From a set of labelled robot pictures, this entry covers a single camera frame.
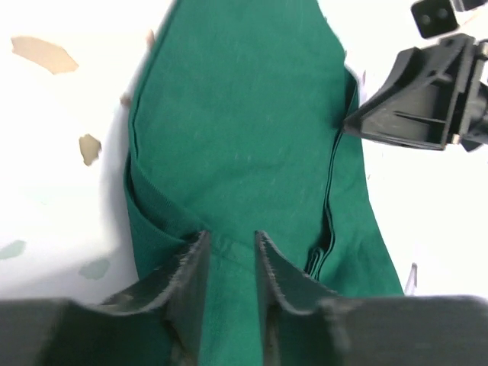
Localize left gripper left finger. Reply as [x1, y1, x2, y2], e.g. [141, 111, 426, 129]
[1, 232, 210, 365]

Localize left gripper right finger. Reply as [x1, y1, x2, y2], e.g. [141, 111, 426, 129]
[255, 231, 487, 366]

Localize green surgical drape cloth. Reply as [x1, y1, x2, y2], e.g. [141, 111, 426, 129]
[124, 0, 403, 365]

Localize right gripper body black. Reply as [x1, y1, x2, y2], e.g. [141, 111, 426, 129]
[444, 34, 487, 152]

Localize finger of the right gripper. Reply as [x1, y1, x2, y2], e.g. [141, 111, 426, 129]
[343, 36, 475, 150]

